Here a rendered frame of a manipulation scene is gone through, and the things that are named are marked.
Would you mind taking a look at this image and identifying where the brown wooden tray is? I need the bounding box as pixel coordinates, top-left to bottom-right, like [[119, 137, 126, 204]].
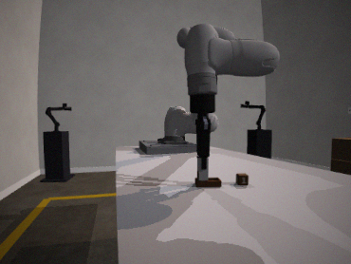
[[195, 178, 222, 187]]

